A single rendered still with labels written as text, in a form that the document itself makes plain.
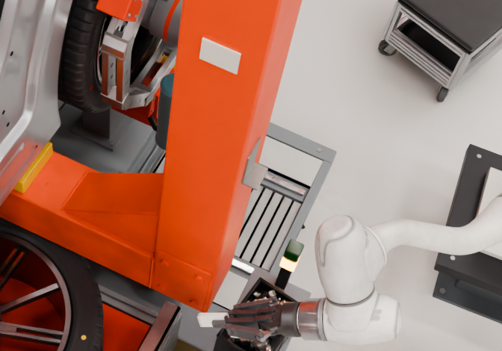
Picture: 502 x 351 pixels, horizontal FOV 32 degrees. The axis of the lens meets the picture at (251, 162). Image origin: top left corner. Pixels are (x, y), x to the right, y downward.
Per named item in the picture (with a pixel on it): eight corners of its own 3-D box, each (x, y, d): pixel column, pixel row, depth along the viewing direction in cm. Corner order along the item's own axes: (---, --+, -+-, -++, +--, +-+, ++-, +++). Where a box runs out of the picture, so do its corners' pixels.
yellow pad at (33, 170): (5, 131, 227) (4, 120, 223) (54, 154, 225) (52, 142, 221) (-26, 171, 219) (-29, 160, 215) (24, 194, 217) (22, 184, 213)
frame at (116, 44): (186, 13, 273) (204, -134, 229) (205, 21, 273) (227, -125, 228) (99, 137, 243) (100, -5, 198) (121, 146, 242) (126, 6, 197)
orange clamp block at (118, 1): (118, -17, 209) (104, -21, 200) (147, -5, 208) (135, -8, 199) (107, 10, 210) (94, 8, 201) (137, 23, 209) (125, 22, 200)
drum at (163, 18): (160, 7, 246) (163, -31, 234) (229, 36, 243) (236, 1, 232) (136, 39, 238) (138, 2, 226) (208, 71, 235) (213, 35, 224)
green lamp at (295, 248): (287, 245, 227) (290, 237, 224) (302, 252, 226) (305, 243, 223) (282, 257, 225) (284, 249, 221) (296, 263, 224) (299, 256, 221)
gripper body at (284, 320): (301, 346, 187) (260, 346, 190) (309, 319, 193) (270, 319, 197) (293, 320, 183) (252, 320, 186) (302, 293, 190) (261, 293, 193)
